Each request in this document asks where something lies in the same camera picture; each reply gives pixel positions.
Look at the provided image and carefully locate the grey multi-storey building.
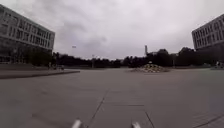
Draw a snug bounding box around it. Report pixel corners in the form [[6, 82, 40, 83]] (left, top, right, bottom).
[[191, 13, 224, 64], [0, 3, 56, 65]]

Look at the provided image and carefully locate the grey paved plaza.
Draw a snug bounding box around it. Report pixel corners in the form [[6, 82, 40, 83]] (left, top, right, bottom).
[[0, 67, 224, 128]]

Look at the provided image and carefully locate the raised paved ledge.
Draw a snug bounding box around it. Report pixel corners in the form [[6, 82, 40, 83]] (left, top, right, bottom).
[[0, 68, 81, 80]]

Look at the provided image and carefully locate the row of dark trees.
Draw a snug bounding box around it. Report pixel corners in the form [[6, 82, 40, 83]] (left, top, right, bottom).
[[28, 46, 224, 69]]

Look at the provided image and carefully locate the slim tower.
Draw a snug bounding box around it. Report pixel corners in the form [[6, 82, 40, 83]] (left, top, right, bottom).
[[143, 44, 149, 57]]

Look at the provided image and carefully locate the robot's own part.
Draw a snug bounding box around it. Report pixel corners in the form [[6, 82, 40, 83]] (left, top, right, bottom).
[[71, 119, 83, 128], [131, 121, 142, 128]]

